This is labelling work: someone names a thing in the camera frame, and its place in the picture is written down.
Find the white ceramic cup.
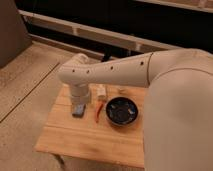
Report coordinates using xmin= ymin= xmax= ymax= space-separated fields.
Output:
xmin=118 ymin=87 xmax=126 ymax=94

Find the dark ceramic bowl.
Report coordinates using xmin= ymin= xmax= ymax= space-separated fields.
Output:
xmin=106 ymin=97 xmax=139 ymax=126

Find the dark couch corner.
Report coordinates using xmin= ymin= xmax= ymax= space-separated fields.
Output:
xmin=0 ymin=0 xmax=32 ymax=68

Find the white window frame rail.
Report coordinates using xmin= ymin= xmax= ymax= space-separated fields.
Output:
xmin=19 ymin=10 xmax=178 ymax=52

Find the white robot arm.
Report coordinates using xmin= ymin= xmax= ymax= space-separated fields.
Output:
xmin=58 ymin=48 xmax=213 ymax=171

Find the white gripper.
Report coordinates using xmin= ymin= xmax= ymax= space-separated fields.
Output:
xmin=69 ymin=84 xmax=91 ymax=105

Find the wooden table board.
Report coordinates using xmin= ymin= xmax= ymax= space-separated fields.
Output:
xmin=35 ymin=85 xmax=146 ymax=168

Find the white small bottle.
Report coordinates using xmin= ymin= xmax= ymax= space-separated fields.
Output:
xmin=97 ymin=84 xmax=107 ymax=100

